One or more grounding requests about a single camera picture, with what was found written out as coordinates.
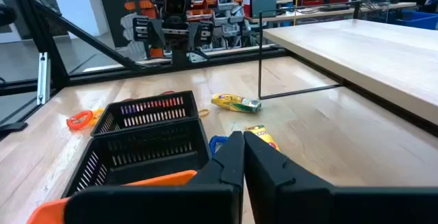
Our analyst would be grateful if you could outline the orange-red coil wrist keychain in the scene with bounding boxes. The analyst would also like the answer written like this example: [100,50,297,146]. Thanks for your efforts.
[136,97,184,108]
[66,110,94,131]

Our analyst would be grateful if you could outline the silver corner bracket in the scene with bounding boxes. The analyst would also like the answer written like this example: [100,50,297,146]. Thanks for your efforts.
[36,51,51,105]

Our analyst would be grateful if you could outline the yellow green crayon pack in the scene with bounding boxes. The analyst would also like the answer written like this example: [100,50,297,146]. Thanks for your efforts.
[246,125,281,152]
[211,92,263,114]

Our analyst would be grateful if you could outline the orange grey parts bin rack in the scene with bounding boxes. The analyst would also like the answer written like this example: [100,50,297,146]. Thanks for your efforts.
[118,0,261,59]

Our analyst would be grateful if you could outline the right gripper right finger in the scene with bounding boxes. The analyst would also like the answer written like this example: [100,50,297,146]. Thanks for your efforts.
[243,131,438,224]

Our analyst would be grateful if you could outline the black slotted plastic basket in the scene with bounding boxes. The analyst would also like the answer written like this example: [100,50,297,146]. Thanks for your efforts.
[90,90,200,138]
[61,117,213,199]

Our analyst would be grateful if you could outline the blue plastic bin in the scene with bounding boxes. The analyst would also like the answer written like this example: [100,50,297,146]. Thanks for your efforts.
[388,10,438,31]

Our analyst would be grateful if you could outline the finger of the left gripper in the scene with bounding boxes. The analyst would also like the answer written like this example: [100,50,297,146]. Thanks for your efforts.
[132,16,167,49]
[188,21,215,47]

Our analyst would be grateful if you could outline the blue coil wrist keychain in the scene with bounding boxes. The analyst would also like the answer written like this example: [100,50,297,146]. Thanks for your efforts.
[208,135,229,157]

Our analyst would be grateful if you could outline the wooden shelf riser black legs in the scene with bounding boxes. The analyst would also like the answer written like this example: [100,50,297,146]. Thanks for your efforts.
[258,10,438,126]

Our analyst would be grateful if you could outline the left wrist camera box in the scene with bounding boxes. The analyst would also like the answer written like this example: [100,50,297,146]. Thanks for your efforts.
[163,0,188,16]

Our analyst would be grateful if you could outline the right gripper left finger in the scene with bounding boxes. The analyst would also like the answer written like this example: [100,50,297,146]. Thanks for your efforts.
[64,131,245,224]

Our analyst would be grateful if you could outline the wooden background desk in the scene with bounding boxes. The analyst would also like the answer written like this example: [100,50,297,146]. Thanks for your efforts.
[244,1,417,25]

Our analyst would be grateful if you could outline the grey computer monitor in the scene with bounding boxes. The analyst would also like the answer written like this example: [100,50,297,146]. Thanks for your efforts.
[250,0,278,18]

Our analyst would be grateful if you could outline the yellow coil wrist keychain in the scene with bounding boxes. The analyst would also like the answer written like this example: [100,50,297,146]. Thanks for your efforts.
[91,108,105,124]

